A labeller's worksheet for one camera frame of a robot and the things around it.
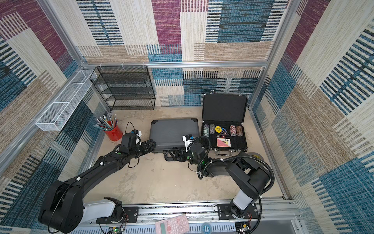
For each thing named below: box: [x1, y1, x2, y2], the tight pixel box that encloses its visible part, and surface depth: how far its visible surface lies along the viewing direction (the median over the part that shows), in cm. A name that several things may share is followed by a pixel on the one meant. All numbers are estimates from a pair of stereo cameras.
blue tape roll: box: [201, 223, 212, 234], surface depth 71 cm
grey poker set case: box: [149, 117, 200, 154], surface depth 96 cm
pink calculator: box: [154, 214, 190, 234], surface depth 71 cm
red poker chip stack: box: [229, 124, 237, 137], surface depth 103 cm
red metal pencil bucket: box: [103, 120, 123, 141], surface depth 99 cm
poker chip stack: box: [203, 123, 210, 138], surface depth 103 cm
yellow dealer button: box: [215, 125, 222, 134], surface depth 106 cm
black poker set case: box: [201, 91, 248, 156], surface depth 104 cm
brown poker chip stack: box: [236, 125, 244, 137], surface depth 104 cm
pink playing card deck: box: [216, 137, 232, 148], surface depth 99 cm
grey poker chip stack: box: [209, 123, 216, 135], surface depth 104 cm
